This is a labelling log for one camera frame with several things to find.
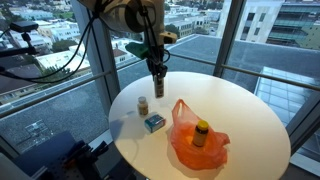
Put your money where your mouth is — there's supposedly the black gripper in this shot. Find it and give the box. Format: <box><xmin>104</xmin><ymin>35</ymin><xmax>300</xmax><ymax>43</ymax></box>
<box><xmin>145</xmin><ymin>44</ymin><xmax>169</xmax><ymax>84</ymax></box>

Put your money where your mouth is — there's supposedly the amber pill bottle white cap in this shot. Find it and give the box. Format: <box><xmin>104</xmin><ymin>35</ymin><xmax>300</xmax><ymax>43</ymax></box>
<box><xmin>137</xmin><ymin>96</ymin><xmax>150</xmax><ymax>117</ymax></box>

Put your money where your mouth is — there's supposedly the dark bottle yellow cap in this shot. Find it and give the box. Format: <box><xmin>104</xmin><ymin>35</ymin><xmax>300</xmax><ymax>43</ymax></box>
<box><xmin>192</xmin><ymin>119</ymin><xmax>210</xmax><ymax>148</ymax></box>

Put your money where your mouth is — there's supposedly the blue cardboard box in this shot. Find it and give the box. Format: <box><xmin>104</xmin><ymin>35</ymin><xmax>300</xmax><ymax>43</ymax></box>
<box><xmin>143</xmin><ymin>113</ymin><xmax>167</xmax><ymax>134</ymax></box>

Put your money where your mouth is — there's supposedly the white window pillar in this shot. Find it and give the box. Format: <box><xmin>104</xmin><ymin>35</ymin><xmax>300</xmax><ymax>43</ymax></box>
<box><xmin>70</xmin><ymin>0</ymin><xmax>122</xmax><ymax>116</ymax></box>

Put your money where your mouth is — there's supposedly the dark slanted window mullion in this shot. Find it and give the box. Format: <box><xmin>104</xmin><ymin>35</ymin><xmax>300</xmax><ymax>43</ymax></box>
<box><xmin>212</xmin><ymin>0</ymin><xmax>247</xmax><ymax>78</ymax></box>

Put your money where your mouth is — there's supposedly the orange plastic bag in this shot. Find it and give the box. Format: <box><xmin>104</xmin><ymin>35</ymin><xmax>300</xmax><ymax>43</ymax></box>
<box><xmin>169</xmin><ymin>98</ymin><xmax>232</xmax><ymax>171</ymax></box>

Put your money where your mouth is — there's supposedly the black equipment pile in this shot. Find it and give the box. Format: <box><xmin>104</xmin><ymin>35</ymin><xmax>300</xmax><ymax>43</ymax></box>
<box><xmin>43</xmin><ymin>139</ymin><xmax>116</xmax><ymax>180</ymax></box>

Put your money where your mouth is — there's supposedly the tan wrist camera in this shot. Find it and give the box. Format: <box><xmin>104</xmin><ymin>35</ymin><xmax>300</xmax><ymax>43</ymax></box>
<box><xmin>159</xmin><ymin>31</ymin><xmax>178</xmax><ymax>45</ymax></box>

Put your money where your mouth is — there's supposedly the grey horizontal window rail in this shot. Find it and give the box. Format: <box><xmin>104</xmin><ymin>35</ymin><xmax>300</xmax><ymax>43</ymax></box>
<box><xmin>166</xmin><ymin>51</ymin><xmax>320</xmax><ymax>92</ymax></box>
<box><xmin>0</xmin><ymin>53</ymin><xmax>149</xmax><ymax>118</ymax></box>

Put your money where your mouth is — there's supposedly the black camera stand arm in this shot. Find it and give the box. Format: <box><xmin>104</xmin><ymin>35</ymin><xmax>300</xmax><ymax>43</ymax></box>
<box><xmin>0</xmin><ymin>32</ymin><xmax>38</xmax><ymax>58</ymax></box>

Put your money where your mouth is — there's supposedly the black external camera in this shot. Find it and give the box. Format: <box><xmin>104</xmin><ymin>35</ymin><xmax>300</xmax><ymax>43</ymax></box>
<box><xmin>9</xmin><ymin>20</ymin><xmax>40</xmax><ymax>34</ymax></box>

